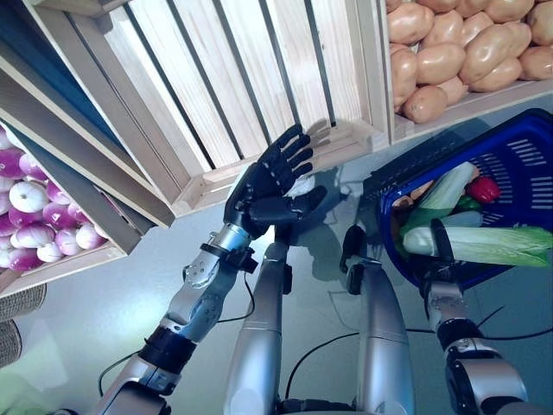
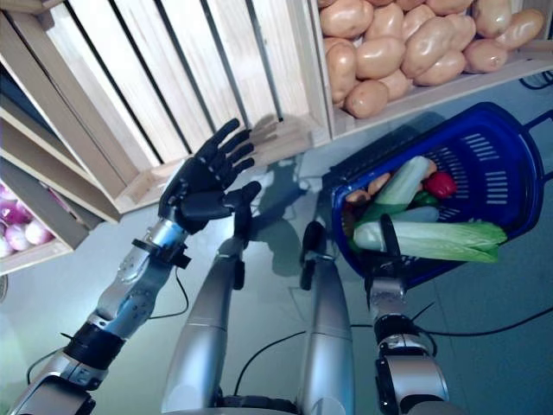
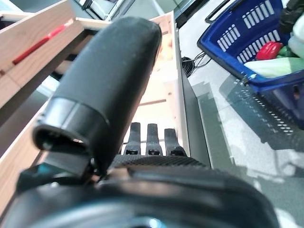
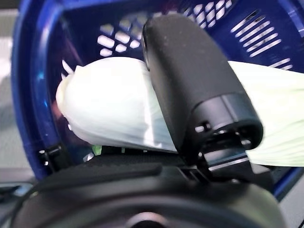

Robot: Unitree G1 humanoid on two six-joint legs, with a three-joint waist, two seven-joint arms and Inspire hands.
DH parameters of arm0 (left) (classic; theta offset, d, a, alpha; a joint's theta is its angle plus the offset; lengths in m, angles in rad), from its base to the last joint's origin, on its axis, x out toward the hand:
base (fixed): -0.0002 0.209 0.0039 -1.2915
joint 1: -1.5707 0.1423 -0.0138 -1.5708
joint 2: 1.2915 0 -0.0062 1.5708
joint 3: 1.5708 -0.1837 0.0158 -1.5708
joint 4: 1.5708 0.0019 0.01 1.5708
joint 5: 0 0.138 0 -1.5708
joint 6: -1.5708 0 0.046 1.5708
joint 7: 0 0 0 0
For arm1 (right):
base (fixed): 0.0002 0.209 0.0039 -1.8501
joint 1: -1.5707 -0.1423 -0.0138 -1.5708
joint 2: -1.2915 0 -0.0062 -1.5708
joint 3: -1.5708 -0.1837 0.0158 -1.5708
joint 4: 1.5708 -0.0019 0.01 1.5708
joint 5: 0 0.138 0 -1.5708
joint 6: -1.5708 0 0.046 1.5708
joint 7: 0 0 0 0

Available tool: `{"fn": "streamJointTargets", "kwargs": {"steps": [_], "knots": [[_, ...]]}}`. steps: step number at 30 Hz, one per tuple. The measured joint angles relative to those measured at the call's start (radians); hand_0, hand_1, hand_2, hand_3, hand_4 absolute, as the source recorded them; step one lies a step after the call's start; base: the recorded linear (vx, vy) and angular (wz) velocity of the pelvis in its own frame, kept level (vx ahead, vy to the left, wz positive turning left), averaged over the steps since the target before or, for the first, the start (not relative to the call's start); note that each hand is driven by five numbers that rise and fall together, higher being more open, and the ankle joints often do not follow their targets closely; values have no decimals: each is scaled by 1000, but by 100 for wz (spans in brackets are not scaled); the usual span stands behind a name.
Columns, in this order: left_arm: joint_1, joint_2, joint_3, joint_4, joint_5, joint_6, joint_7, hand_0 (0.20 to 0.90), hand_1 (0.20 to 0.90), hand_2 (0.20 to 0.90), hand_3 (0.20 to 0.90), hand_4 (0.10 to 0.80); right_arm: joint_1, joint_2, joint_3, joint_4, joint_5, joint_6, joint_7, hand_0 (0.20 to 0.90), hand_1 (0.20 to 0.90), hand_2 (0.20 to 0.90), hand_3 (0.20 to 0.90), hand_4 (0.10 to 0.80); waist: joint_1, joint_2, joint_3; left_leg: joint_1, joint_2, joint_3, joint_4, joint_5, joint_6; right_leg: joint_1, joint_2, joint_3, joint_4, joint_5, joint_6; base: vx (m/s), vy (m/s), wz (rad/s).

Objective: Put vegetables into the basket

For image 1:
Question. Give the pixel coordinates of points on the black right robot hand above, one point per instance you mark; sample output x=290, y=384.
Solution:
x=443, y=242

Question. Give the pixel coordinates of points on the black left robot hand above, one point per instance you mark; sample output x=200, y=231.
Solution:
x=268, y=186

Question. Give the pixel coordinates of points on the napa cabbage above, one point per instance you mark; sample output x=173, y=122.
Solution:
x=445, y=188
x=462, y=218
x=488, y=246

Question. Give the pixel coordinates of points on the blue plastic shopping basket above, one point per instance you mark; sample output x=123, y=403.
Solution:
x=527, y=151

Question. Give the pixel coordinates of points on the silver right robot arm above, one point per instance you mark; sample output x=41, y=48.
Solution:
x=445, y=302

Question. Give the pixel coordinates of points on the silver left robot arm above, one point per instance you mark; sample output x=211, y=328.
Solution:
x=207, y=302

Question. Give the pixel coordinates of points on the green bell pepper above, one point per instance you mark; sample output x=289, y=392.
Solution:
x=468, y=204

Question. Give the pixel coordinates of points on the orange carrot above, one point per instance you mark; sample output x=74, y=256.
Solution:
x=421, y=190

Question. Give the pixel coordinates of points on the red bell pepper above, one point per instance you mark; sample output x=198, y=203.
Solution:
x=484, y=189

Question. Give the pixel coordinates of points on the yellow orange vegetable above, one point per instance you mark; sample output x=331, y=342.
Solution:
x=475, y=172

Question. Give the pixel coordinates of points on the tan potato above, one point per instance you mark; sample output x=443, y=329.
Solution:
x=440, y=4
x=454, y=90
x=510, y=8
x=542, y=19
x=499, y=77
x=402, y=78
x=425, y=104
x=443, y=28
x=408, y=21
x=473, y=18
x=517, y=38
x=399, y=3
x=488, y=54
x=538, y=62
x=440, y=62

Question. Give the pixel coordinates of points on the wooden crate with slatted floor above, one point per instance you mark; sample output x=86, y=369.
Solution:
x=252, y=43

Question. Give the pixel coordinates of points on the wooden potato crate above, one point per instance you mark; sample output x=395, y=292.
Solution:
x=497, y=100

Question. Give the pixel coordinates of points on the wooden display stand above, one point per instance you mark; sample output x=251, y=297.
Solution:
x=86, y=142

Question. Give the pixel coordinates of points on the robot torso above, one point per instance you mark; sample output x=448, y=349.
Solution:
x=315, y=408

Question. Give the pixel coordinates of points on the wooden onion crate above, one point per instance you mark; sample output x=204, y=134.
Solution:
x=65, y=268

